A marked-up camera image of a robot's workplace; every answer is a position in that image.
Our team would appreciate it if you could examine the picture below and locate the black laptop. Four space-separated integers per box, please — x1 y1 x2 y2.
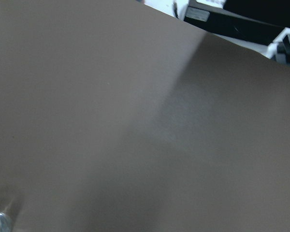
184 0 290 45

